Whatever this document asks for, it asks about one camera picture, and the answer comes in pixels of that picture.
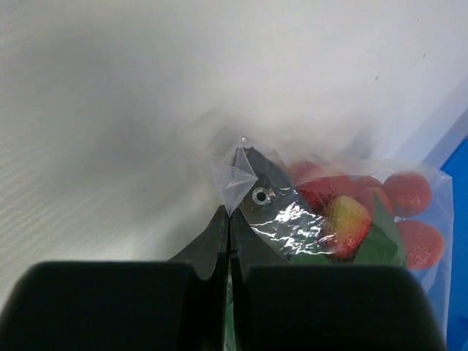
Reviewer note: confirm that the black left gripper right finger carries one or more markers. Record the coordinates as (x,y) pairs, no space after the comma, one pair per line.
(283,306)

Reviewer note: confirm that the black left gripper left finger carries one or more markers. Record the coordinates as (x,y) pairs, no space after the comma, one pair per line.
(178,304)

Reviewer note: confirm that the clear zip top bag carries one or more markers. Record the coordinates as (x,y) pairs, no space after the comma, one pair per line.
(253,179)

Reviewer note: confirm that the green fake leafy vegetable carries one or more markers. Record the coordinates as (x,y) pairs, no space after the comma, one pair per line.
(360,232)

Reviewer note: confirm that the blue plastic bin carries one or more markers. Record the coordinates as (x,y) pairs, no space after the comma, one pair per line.
(456,166)

